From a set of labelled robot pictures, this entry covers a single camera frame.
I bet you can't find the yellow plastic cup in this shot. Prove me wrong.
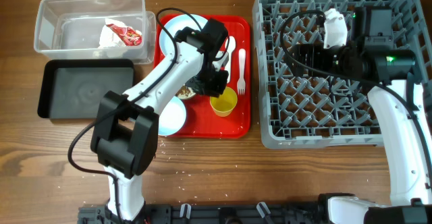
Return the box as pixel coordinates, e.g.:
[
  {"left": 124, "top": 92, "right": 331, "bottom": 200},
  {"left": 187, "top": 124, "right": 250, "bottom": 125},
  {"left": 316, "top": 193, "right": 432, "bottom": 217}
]
[{"left": 210, "top": 87, "right": 238, "bottom": 117}]

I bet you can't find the white plastic spoon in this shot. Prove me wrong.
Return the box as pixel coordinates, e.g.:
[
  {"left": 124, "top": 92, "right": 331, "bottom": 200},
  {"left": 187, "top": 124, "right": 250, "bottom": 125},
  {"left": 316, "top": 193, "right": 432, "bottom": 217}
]
[{"left": 225, "top": 36, "right": 236, "bottom": 84}]

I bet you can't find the crumpled white paper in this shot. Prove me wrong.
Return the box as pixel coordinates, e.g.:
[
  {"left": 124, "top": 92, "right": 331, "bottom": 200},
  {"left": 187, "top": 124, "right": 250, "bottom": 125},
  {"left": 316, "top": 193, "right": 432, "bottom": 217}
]
[{"left": 99, "top": 18, "right": 127, "bottom": 48}]

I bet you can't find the green bowl with rice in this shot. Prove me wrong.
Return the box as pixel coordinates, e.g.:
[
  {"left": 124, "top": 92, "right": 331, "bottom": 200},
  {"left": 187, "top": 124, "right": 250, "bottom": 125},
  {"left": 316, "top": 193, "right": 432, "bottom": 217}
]
[{"left": 176, "top": 85, "right": 196, "bottom": 100}]

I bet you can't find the black plastic tray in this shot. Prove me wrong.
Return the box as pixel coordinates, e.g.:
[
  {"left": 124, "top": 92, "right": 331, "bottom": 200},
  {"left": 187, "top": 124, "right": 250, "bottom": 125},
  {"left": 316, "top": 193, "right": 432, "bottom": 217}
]
[{"left": 37, "top": 59, "right": 134, "bottom": 119}]

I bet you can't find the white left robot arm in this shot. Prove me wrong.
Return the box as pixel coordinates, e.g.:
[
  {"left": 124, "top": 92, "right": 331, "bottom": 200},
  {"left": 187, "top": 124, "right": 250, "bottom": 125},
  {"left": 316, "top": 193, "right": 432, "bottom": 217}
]
[{"left": 90, "top": 42, "right": 228, "bottom": 223}]

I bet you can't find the light blue bowl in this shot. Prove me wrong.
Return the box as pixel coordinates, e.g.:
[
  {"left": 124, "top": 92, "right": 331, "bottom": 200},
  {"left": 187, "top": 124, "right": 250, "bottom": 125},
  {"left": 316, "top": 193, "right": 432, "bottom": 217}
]
[{"left": 158, "top": 96, "right": 186, "bottom": 136}]

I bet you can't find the clear plastic waste bin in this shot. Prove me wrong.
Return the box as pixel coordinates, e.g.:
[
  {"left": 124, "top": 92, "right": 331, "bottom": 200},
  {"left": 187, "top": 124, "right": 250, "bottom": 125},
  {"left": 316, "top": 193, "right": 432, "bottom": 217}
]
[{"left": 33, "top": 0, "right": 156, "bottom": 64}]

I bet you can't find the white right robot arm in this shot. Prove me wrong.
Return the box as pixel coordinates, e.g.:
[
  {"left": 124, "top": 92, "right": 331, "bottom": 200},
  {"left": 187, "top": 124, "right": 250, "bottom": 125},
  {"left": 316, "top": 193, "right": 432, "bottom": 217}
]
[{"left": 283, "top": 7, "right": 431, "bottom": 223}]

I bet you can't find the white plastic fork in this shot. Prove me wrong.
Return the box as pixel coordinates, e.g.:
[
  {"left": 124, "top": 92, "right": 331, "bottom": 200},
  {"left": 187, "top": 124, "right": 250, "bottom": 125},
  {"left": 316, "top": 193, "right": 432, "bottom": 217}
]
[{"left": 237, "top": 49, "right": 246, "bottom": 95}]

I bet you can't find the grey dishwasher rack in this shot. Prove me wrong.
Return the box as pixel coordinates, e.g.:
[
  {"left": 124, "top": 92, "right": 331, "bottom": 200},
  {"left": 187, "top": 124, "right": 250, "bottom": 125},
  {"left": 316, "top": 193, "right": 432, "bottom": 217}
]
[{"left": 252, "top": 0, "right": 431, "bottom": 149}]

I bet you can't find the light blue plate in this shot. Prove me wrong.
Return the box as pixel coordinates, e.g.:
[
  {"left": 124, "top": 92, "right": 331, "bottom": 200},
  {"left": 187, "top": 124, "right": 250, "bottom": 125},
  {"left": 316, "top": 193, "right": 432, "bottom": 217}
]
[{"left": 159, "top": 13, "right": 209, "bottom": 58}]

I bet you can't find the red serving tray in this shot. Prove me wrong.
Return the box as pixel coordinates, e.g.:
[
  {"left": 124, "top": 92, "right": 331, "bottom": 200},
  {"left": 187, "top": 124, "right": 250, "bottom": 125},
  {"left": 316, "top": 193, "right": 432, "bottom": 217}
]
[{"left": 174, "top": 15, "right": 251, "bottom": 138}]

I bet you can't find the red snack wrapper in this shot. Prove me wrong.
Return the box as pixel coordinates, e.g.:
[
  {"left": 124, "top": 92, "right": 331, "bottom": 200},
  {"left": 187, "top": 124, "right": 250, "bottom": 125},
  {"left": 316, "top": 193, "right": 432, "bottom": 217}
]
[{"left": 107, "top": 24, "right": 142, "bottom": 46}]

